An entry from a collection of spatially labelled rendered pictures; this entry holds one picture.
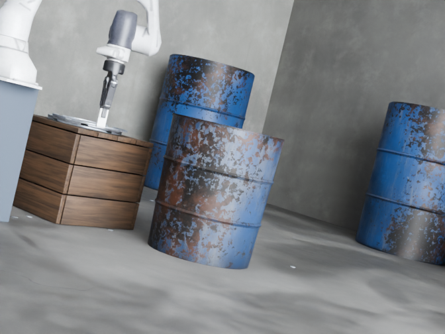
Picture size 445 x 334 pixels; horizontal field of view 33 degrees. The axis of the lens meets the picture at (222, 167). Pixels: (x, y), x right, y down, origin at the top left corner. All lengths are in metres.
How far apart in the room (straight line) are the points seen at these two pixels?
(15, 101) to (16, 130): 0.09
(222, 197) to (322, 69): 3.43
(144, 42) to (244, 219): 0.73
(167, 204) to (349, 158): 3.10
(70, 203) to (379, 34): 3.42
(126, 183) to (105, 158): 0.15
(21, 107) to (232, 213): 0.78
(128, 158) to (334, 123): 3.05
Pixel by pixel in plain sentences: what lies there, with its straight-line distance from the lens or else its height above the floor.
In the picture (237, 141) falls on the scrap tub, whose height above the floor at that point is 0.44.
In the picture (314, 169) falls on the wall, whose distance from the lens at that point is 5.79.
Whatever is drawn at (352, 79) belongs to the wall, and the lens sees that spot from 5.74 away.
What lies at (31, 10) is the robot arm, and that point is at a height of 0.69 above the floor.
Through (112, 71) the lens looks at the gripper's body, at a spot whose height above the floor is 0.57.
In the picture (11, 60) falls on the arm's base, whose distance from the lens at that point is 2.50.
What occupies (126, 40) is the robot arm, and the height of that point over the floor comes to 0.69.
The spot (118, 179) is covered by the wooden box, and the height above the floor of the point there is 0.19.
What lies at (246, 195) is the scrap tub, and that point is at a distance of 2.62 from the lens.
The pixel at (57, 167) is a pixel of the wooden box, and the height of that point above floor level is 0.19.
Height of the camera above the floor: 0.45
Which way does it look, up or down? 2 degrees down
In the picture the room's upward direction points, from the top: 14 degrees clockwise
